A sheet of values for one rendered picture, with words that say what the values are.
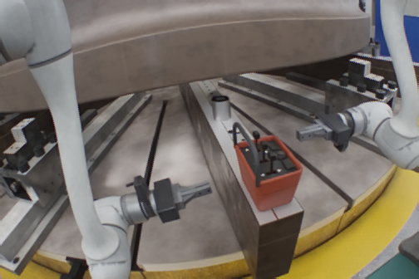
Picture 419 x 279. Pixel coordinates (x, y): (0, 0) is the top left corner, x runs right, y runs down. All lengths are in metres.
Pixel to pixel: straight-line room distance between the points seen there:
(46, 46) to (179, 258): 0.93
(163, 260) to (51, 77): 0.86
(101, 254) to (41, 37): 0.46
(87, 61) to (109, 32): 0.18
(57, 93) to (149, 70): 0.71
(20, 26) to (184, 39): 0.82
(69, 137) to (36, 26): 0.24
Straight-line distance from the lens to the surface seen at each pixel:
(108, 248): 0.61
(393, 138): 0.79
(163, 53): 1.16
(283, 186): 0.68
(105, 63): 1.22
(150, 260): 1.14
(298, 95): 2.09
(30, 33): 0.49
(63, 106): 0.55
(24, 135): 1.48
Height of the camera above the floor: 1.22
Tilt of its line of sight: 31 degrees down
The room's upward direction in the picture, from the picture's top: 7 degrees counter-clockwise
